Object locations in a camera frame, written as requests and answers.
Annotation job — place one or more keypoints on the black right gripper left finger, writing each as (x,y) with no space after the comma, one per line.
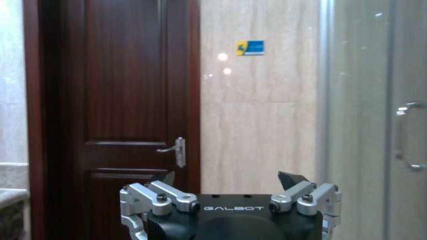
(156,193)

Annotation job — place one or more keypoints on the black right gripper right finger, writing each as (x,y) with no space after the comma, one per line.
(307,193)

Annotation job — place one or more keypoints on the dark brown wooden door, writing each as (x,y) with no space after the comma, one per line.
(115,110)

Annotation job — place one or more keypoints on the beige stone counter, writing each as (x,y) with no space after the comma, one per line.
(11,200)

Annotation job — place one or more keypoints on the glass shower enclosure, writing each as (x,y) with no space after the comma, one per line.
(374,112)

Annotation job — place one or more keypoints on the blue yellow wall sign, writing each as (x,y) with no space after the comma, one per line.
(250,47)

